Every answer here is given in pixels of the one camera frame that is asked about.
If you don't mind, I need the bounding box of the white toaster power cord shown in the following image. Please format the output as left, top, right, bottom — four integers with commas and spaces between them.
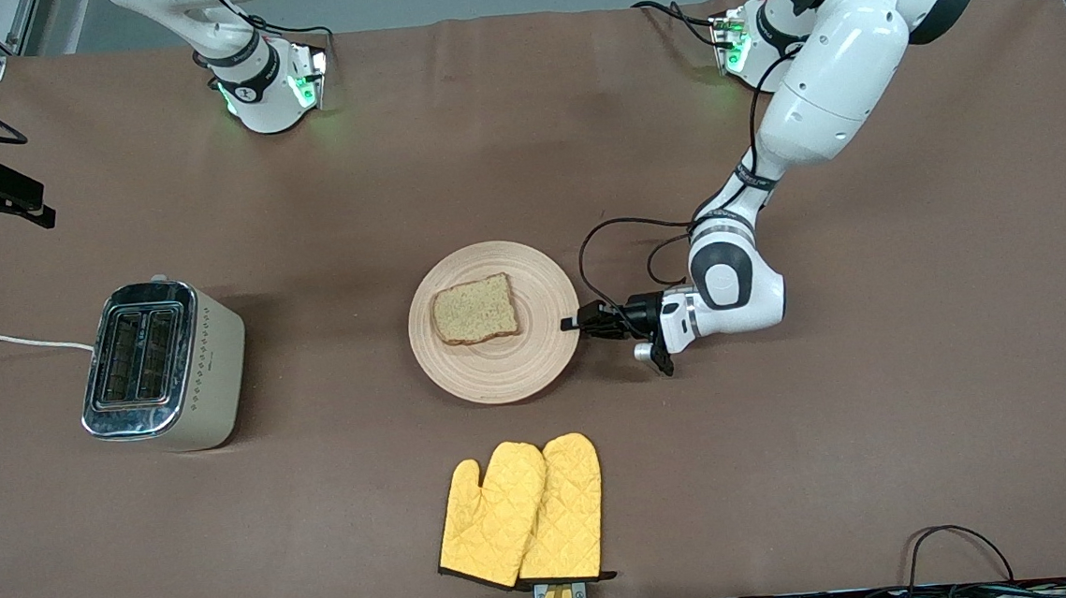
0, 326, 95, 359

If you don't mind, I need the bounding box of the black looped cable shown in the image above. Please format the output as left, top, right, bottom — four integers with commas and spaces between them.
904, 520, 1018, 592

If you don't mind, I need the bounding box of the black left base cable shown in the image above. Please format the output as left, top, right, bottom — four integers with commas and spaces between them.
632, 0, 724, 54

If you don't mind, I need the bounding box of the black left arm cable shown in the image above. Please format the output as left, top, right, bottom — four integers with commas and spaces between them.
563, 41, 822, 336

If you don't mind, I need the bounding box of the brown toast slice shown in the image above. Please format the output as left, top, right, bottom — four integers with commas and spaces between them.
428, 271, 521, 348

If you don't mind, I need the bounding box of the round wooden plate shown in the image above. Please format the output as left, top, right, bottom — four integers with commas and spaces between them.
402, 234, 587, 412

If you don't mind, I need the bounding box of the yellow quilted oven mitt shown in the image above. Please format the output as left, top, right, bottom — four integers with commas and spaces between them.
508, 430, 618, 588
430, 439, 555, 595

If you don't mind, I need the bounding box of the brown table cover sheet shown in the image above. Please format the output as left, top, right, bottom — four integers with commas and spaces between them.
0, 0, 1066, 598

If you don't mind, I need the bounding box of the cream and chrome toaster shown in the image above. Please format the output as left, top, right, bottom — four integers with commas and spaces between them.
72, 270, 255, 459

